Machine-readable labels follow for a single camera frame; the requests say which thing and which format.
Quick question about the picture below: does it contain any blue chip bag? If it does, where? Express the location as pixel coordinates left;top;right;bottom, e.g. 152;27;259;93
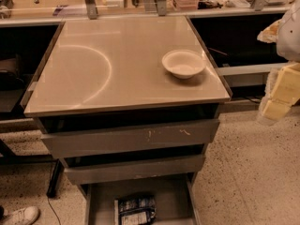
114;195;157;225

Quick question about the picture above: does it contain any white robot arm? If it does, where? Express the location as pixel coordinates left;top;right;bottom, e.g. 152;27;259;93
257;0;300;126

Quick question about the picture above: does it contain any middle grey drawer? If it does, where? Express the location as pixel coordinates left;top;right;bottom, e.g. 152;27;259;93
65;154;204;185

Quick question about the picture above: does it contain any bottom open grey drawer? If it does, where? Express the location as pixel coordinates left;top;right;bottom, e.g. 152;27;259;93
85;174;201;225

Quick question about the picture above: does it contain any grey drawer cabinet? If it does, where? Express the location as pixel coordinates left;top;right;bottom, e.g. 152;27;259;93
20;15;233;225

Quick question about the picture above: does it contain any top grey drawer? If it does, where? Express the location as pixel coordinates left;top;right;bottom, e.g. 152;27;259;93
41;119;219;158

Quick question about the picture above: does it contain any white paper bowl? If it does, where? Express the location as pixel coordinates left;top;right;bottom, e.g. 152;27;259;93
161;50;205;79

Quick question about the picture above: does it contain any black table leg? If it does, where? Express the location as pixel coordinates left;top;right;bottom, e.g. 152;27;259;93
46;160;64;198

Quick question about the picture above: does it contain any white sneaker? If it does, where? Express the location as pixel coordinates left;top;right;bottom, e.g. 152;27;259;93
0;206;39;225

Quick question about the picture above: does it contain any middle metal bracket post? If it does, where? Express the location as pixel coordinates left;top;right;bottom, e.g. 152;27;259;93
157;0;167;16

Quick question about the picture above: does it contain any left metal bracket post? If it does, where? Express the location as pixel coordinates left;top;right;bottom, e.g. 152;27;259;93
84;0;98;20

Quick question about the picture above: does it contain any black floor cable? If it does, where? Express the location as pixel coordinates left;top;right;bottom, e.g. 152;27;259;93
46;162;62;225

